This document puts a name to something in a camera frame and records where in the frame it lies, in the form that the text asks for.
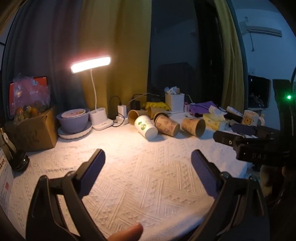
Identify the white ribbed basket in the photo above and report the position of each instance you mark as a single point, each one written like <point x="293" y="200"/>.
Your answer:
<point x="174" y="103"/>

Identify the white desk lamp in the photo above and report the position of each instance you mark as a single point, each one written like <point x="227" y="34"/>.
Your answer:
<point x="99" y="118"/>

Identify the yellow cloth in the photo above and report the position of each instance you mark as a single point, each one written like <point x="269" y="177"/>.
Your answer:
<point x="161" y="105"/>

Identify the white mug yellow print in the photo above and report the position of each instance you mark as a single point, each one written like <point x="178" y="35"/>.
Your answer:
<point x="251" y="118"/>

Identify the person's left hand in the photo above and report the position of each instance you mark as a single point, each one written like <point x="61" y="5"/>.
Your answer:
<point x="128" y="233"/>

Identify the yellow tissue box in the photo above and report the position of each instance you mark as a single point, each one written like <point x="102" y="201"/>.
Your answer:
<point x="212" y="121"/>

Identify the yellow curtain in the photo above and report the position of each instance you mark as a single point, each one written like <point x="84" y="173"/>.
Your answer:
<point x="229" y="58"/>
<point x="120" y="41"/>

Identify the black round cap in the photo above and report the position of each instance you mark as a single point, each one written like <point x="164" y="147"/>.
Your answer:
<point x="20" y="161"/>

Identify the white textured tablecloth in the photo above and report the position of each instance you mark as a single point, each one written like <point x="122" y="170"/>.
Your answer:
<point x="143" y="176"/>

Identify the white charger plug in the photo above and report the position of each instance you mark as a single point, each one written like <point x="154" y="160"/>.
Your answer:
<point x="122" y="109"/>

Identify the small white bottle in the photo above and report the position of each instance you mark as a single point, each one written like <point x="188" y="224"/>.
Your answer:
<point x="186" y="107"/>

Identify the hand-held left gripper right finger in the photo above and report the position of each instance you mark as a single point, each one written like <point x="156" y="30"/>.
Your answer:
<point x="204" y="172"/>

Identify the white power strip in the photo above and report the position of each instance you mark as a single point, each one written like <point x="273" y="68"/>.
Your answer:
<point x="121" y="120"/>

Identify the white air conditioner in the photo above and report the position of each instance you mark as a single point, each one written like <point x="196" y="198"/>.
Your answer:
<point x="261" y="29"/>

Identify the grey curtain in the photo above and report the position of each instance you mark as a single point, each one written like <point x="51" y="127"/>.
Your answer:
<point x="46" y="37"/>

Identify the printed paper card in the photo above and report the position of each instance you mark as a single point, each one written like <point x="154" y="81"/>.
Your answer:
<point x="5" y="183"/>

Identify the cardboard box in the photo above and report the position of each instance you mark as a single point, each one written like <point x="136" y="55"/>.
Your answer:
<point x="32" y="134"/>

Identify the white paper cup green print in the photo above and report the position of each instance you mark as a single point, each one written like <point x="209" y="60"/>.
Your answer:
<point x="145" y="127"/>

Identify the white plate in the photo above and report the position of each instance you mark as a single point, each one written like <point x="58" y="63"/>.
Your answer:
<point x="76" y="134"/>

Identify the plain brown paper cup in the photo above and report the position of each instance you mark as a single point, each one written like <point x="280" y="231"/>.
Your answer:
<point x="155" y="110"/>
<point x="194" y="126"/>
<point x="134" y="115"/>

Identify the white tube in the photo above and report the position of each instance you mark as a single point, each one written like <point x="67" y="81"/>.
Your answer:
<point x="234" y="110"/>

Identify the black monitor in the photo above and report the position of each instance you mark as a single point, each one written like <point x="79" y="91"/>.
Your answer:
<point x="259" y="90"/>

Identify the purple cloth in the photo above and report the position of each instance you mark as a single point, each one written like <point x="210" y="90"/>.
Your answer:
<point x="202" y="107"/>

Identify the brown patterned paper cup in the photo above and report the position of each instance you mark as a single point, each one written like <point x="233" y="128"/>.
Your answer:
<point x="167" y="126"/>

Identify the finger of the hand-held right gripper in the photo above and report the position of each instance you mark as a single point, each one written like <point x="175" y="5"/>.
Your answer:
<point x="245" y="129"/>
<point x="225" y="138"/>

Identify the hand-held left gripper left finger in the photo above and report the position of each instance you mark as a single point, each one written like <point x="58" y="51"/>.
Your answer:
<point x="91" y="172"/>

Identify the plastic bag of fruit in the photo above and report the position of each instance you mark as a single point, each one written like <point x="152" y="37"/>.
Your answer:
<point x="31" y="99"/>

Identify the purple bowl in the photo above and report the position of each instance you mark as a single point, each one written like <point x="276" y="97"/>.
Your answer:
<point x="72" y="124"/>

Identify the pink bowl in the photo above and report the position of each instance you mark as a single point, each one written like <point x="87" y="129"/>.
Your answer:
<point x="72" y="113"/>

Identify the black power adapter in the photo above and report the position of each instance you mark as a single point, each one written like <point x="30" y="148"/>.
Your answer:
<point x="135" y="104"/>

